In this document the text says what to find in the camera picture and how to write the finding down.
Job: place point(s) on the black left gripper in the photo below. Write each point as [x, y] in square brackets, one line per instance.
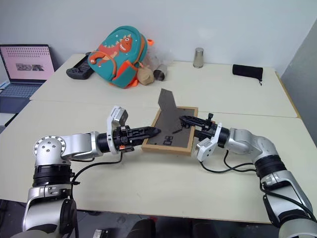
[121, 138]

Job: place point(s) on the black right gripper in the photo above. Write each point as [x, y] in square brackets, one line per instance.
[207, 130]

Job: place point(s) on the wooden picture frame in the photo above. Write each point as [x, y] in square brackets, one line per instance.
[171, 124]

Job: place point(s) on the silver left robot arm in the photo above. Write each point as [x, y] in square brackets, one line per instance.
[74, 145]

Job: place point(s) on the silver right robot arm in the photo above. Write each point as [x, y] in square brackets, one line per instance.
[262, 146]

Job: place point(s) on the steel cup lying sideways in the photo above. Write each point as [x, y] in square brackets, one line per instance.
[161, 72]

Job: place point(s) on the beige plush toy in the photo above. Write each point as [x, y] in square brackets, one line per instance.
[145, 75]

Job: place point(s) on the clear plastic bag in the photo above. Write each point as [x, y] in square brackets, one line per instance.
[158, 58]

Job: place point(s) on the teal dinosaur backpack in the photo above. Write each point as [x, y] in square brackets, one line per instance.
[121, 57]

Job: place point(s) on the black game controller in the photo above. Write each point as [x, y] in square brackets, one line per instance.
[79, 69]

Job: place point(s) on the dark rounded shape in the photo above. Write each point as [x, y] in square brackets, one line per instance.
[144, 229]

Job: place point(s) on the small silver box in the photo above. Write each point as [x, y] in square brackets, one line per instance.
[101, 233]

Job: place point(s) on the open laptop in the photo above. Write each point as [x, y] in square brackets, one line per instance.
[24, 64]

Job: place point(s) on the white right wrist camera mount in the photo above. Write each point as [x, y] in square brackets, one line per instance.
[204, 150]

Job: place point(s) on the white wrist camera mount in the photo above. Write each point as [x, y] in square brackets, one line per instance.
[204, 150]
[116, 119]

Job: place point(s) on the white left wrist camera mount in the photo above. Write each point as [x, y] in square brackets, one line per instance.
[116, 119]

